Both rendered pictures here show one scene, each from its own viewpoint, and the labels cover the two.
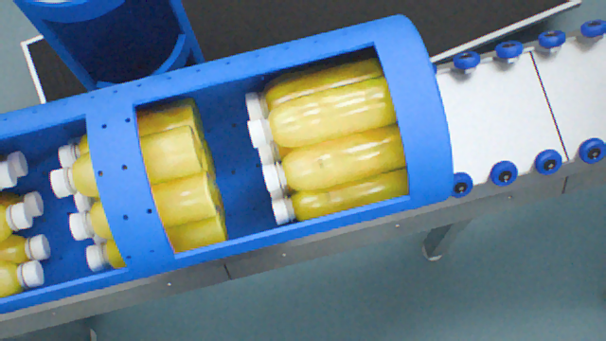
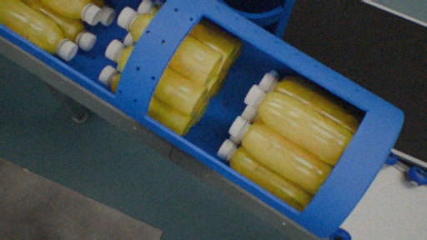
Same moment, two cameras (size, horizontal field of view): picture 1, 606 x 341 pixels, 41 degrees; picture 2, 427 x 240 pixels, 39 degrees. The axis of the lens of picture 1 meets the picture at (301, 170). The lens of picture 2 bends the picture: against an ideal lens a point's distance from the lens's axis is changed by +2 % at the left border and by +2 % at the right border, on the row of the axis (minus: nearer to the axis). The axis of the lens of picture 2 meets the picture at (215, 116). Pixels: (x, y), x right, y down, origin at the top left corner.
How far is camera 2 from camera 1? 9 cm
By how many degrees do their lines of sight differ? 8
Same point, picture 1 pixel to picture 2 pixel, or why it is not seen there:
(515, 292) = not seen: outside the picture
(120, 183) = (153, 47)
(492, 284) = not seen: outside the picture
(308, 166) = (262, 141)
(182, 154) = (201, 66)
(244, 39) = (317, 44)
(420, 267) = not seen: outside the picture
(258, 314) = (177, 193)
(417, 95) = (360, 163)
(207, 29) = (303, 20)
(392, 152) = (315, 181)
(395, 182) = (302, 198)
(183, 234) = (162, 108)
